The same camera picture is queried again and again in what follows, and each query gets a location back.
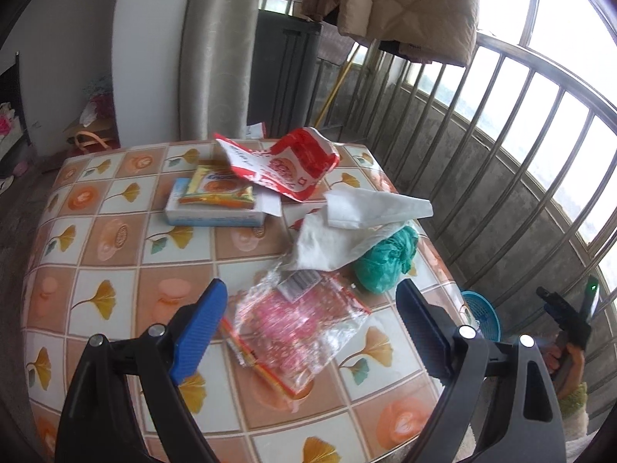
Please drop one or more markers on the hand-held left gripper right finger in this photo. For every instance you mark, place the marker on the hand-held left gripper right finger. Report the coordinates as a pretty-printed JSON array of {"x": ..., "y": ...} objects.
[{"x": 424, "y": 333}]

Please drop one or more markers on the light blue cardboard box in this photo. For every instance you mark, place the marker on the light blue cardboard box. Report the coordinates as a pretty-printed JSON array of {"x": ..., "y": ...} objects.
[{"x": 207, "y": 217}]

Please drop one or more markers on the pink floral blanket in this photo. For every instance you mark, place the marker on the pink floral blanket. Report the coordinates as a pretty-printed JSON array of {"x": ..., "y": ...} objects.
[{"x": 7, "y": 120}]

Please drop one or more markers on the grey curtain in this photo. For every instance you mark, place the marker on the grey curtain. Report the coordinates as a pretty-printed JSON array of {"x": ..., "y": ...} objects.
[{"x": 217, "y": 58}]

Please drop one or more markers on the table with patterned tablecloth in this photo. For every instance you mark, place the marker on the table with patterned tablecloth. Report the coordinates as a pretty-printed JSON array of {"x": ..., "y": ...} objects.
[{"x": 120, "y": 270}]

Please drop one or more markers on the person's right hand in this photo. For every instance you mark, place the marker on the person's right hand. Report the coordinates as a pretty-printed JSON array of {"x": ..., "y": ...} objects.
[{"x": 576, "y": 361}]

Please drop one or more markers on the pink slipper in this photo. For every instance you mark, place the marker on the pink slipper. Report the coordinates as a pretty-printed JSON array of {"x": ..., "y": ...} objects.
[{"x": 20, "y": 168}]

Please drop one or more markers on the person's right forearm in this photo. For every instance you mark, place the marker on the person's right forearm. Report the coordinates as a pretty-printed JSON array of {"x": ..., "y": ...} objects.
[{"x": 573, "y": 405}]

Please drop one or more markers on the blue mesh wastebasket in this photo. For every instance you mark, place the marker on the blue mesh wastebasket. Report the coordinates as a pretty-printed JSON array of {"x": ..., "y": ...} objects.
[{"x": 484, "y": 313}]

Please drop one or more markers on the metal balcony railing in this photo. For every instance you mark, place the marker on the metal balcony railing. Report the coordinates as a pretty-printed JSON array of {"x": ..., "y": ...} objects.
[{"x": 530, "y": 65}]

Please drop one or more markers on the red white snack bag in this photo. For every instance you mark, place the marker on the red white snack bag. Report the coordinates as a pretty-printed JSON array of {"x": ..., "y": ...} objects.
[{"x": 299, "y": 164}]

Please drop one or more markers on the yellow biscuit packet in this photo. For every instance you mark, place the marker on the yellow biscuit packet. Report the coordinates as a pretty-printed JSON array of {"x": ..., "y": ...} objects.
[{"x": 217, "y": 185}]

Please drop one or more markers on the thin white plastic bag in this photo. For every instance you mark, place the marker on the thin white plastic bag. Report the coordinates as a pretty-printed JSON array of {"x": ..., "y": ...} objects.
[{"x": 328, "y": 246}]

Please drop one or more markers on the clear pink printed wrapper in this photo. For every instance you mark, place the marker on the clear pink printed wrapper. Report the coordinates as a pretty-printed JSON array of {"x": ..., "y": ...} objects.
[{"x": 299, "y": 328}]

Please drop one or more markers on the white slipper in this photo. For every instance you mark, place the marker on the white slipper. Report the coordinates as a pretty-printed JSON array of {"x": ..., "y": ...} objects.
[{"x": 6, "y": 184}]

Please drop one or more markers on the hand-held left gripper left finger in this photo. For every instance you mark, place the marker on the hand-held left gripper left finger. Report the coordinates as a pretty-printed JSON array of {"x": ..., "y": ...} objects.
[{"x": 200, "y": 333}]

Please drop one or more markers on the beige quilted jacket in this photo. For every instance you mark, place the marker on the beige quilted jacket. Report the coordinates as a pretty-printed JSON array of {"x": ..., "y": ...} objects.
[{"x": 409, "y": 9}]

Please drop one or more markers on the dark grey cabinet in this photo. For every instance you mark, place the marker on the dark grey cabinet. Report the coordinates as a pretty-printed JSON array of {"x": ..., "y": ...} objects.
[{"x": 279, "y": 72}]

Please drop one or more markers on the black bed headboard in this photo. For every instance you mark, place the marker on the black bed headboard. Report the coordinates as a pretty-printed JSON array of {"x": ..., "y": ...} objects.
[{"x": 12, "y": 87}]

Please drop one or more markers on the pink white cloth pile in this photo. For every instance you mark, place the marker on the pink white cloth pile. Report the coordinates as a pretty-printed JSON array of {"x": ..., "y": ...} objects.
[{"x": 101, "y": 106}]

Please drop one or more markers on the thin orange yellow wrapper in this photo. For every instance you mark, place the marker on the thin orange yellow wrapper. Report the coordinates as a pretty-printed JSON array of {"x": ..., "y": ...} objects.
[{"x": 241, "y": 349}]

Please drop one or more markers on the crumpled green plastic bag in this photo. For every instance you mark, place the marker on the crumpled green plastic bag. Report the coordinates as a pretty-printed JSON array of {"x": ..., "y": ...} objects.
[{"x": 385, "y": 260}]

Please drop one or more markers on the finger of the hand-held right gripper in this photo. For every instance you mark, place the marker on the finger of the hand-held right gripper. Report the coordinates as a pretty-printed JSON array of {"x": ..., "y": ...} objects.
[{"x": 571, "y": 325}]

